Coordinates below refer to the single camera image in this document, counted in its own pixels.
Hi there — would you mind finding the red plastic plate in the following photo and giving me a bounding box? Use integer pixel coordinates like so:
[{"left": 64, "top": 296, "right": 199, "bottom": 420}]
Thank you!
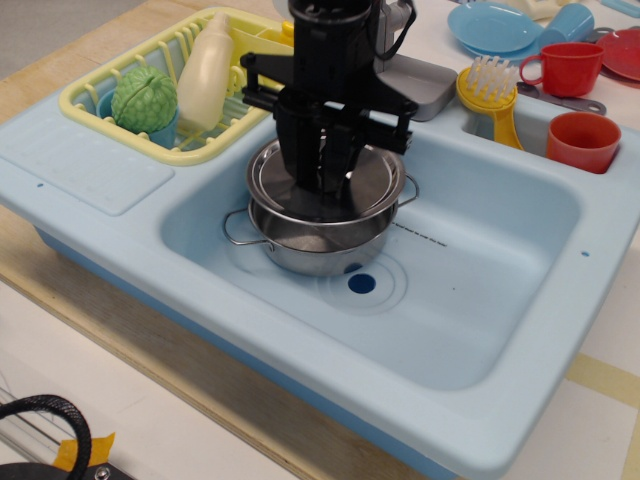
[{"left": 596, "top": 29, "right": 640, "bottom": 81}]

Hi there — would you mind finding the green toy cabbage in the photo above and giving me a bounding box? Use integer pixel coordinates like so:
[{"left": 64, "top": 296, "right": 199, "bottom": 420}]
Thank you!
[{"left": 111, "top": 66, "right": 178, "bottom": 134}]

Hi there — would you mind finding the orange plastic cup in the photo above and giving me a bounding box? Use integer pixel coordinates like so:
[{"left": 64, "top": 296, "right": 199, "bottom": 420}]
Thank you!
[{"left": 545, "top": 112, "right": 622, "bottom": 174}]

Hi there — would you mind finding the cream plastic bottle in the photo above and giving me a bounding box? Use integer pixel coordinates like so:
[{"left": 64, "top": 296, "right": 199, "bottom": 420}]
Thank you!
[{"left": 177, "top": 11, "right": 234, "bottom": 131}]

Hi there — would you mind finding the grey toy faucet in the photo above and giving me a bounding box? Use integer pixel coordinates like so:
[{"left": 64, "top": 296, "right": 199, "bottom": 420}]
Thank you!
[{"left": 374, "top": 1, "right": 457, "bottom": 122}]

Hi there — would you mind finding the yellow dish brush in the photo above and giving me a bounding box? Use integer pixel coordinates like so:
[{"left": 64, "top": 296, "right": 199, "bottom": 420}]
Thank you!
[{"left": 456, "top": 55, "right": 523, "bottom": 150}]

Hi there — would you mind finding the steel pot lid with knob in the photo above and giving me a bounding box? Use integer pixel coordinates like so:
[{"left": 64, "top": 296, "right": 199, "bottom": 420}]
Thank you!
[{"left": 245, "top": 137, "right": 407, "bottom": 224}]

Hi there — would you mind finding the yellow tape piece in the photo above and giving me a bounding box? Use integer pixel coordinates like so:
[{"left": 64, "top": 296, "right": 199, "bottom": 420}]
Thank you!
[{"left": 52, "top": 433, "right": 115, "bottom": 472}]

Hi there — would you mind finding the small yellow toy bottle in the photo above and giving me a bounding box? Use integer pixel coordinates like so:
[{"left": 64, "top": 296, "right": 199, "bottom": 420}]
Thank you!
[{"left": 281, "top": 20, "right": 294, "bottom": 44}]

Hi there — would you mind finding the red plastic mug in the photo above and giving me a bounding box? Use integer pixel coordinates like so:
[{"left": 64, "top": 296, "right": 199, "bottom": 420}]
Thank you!
[{"left": 519, "top": 42, "right": 604, "bottom": 97}]

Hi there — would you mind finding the yellow dish drying rack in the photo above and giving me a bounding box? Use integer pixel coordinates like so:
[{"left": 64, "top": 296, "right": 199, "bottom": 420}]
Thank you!
[{"left": 58, "top": 7, "right": 293, "bottom": 166}]

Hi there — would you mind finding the grey toy utensil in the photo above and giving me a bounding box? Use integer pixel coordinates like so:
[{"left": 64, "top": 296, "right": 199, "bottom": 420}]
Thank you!
[{"left": 517, "top": 81, "right": 607, "bottom": 116}]

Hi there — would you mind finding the light blue plastic cup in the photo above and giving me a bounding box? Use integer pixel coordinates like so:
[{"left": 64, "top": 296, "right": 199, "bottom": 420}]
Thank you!
[{"left": 537, "top": 3, "right": 595, "bottom": 48}]

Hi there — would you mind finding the black braided cable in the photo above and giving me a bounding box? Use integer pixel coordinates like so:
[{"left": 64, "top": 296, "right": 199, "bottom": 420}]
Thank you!
[{"left": 0, "top": 393, "right": 94, "bottom": 474}]

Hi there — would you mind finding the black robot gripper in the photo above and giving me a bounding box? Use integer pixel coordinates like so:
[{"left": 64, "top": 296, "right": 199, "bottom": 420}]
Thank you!
[{"left": 241, "top": 1, "right": 417, "bottom": 194}]

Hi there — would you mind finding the blue cup in rack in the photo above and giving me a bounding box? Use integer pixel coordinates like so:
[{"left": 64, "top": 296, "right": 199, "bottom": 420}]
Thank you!
[{"left": 96, "top": 89, "right": 179, "bottom": 149}]

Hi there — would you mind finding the small steel pot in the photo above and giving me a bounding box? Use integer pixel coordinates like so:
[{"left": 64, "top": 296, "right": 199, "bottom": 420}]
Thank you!
[{"left": 222, "top": 174, "right": 420, "bottom": 277}]

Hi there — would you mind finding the light blue plastic plate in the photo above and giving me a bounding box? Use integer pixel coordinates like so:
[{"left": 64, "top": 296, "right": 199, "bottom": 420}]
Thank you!
[{"left": 447, "top": 2, "right": 543, "bottom": 53}]

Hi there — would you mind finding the light blue toy sink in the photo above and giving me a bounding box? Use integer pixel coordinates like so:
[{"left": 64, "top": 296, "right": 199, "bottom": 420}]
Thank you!
[{"left": 0, "top": 29, "right": 640, "bottom": 480}]

